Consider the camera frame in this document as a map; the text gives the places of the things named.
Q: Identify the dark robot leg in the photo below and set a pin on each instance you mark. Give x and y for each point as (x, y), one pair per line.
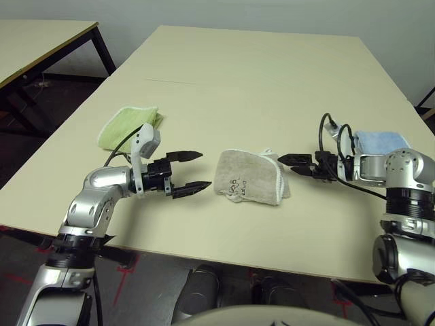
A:
(198, 288)
(280, 293)

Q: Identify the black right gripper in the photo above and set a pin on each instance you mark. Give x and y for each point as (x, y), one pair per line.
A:
(326, 166)

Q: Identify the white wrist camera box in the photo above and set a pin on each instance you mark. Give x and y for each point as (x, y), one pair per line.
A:
(345, 149)
(149, 142)

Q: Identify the folded green towel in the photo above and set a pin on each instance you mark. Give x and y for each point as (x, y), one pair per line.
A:
(122, 125)

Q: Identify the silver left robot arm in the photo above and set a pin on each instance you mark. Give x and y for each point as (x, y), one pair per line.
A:
(88, 203)

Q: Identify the dark left robot leg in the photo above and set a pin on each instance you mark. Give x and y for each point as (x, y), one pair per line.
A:
(198, 288)

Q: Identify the dark right robot leg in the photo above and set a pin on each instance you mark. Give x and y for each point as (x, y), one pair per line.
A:
(280, 293)

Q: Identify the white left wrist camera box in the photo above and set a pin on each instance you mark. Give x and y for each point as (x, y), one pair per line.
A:
(149, 142)

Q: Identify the folded blue towel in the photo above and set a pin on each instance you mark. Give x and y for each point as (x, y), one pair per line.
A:
(377, 141)

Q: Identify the light grey robot torso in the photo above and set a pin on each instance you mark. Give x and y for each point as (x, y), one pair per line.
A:
(272, 317)

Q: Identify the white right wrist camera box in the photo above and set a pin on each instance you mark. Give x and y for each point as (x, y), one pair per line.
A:
(345, 149)

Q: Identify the small white floor object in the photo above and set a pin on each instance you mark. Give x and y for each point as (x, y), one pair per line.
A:
(44, 83)

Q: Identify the black tripod stand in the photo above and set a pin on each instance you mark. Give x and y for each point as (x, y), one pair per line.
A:
(426, 98)

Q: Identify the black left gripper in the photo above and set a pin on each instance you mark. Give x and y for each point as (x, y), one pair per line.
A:
(158, 176)

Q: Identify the wooden chair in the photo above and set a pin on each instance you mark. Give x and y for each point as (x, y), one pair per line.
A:
(430, 113)

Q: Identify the beige towel with duck embroidery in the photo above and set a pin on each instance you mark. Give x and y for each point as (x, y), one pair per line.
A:
(248, 176)

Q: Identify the beige side table black frame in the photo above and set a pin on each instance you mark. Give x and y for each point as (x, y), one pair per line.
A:
(34, 40)

